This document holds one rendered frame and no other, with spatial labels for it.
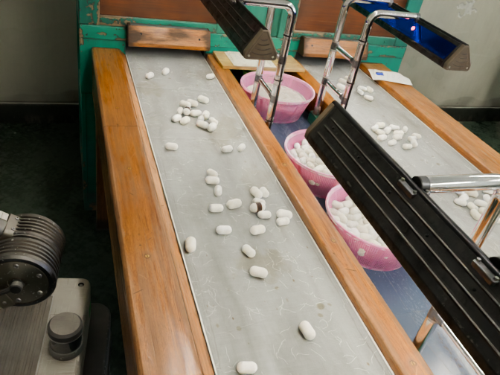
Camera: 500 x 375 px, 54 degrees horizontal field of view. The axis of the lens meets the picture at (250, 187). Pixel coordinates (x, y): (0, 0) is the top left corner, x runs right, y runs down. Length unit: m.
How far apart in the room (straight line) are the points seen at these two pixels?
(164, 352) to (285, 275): 0.31
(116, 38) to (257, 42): 0.86
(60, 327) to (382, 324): 0.64
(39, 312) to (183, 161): 0.49
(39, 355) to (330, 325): 0.62
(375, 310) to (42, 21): 2.25
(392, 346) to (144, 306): 0.43
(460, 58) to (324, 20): 0.81
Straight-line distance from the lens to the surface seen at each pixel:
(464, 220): 1.38
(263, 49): 1.14
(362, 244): 1.12
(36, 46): 2.82
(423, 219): 0.63
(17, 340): 1.22
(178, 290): 0.90
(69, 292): 1.30
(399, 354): 0.92
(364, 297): 0.99
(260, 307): 0.93
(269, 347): 0.88
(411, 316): 1.13
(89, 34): 1.89
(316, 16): 2.09
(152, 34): 1.86
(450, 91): 3.95
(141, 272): 0.93
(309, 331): 0.89
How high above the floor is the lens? 1.42
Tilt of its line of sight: 34 degrees down
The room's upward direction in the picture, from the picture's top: 12 degrees clockwise
